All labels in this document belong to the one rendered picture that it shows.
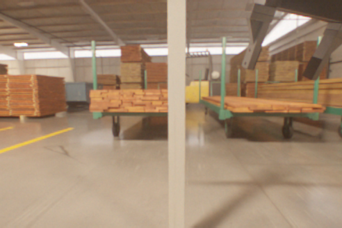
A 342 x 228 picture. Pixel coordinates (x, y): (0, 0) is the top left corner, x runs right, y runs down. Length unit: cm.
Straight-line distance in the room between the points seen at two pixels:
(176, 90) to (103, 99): 159
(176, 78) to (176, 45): 11
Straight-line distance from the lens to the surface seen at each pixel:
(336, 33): 43
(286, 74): 1084
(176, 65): 63
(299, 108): 231
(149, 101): 199
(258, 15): 35
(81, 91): 717
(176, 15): 67
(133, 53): 1007
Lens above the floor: 64
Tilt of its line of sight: 7 degrees down
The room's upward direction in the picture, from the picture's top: straight up
